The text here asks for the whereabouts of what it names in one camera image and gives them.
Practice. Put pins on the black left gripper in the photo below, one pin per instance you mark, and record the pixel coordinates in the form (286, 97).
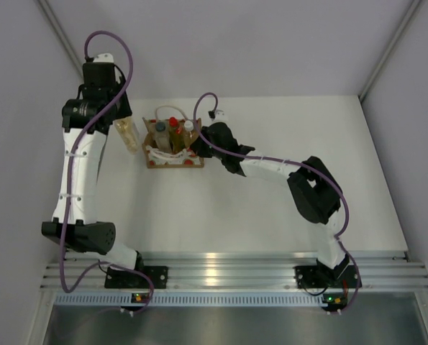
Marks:
(124, 110)

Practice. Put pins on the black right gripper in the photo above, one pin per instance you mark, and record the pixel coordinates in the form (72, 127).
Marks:
(198, 147)

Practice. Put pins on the red dotted canvas bag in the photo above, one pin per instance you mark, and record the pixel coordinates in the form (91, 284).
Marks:
(156, 158)

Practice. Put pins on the amber bottle clear cap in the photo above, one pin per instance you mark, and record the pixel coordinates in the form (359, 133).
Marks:
(129, 134)

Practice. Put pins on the clear bottle grey cap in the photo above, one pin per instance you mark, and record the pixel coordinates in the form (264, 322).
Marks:
(161, 137)

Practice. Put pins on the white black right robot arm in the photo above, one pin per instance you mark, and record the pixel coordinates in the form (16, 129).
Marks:
(314, 191)

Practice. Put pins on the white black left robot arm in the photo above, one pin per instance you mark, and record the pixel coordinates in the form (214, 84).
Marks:
(75, 221)

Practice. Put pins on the amber bottle white cap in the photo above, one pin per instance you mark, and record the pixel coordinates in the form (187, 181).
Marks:
(189, 134)

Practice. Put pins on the yellow bottle red cap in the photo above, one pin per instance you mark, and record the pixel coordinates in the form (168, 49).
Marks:
(176, 136)

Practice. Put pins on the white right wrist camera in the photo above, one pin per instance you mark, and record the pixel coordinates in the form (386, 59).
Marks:
(218, 116)

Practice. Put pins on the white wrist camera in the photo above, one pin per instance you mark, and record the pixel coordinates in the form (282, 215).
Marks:
(104, 58)
(218, 116)

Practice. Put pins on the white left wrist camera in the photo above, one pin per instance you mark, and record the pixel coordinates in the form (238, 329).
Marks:
(104, 58)

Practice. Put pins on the left aluminium frame post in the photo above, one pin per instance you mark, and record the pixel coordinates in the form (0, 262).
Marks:
(61, 36)

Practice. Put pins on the aluminium frame post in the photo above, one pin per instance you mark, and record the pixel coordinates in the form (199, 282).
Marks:
(393, 42)
(61, 36)

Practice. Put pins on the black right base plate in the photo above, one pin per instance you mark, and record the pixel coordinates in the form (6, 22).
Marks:
(314, 277)

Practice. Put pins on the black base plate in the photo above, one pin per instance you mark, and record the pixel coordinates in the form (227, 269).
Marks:
(314, 277)
(120, 279)

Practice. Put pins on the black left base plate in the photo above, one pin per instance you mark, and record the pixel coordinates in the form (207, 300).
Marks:
(120, 279)

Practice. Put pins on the aluminium mounting rail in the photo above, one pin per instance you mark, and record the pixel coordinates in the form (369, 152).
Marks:
(379, 271)

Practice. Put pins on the white slotted cable duct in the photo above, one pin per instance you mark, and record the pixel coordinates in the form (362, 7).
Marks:
(172, 299)

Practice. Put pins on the right aluminium frame post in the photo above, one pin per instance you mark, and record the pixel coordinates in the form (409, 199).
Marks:
(393, 42)

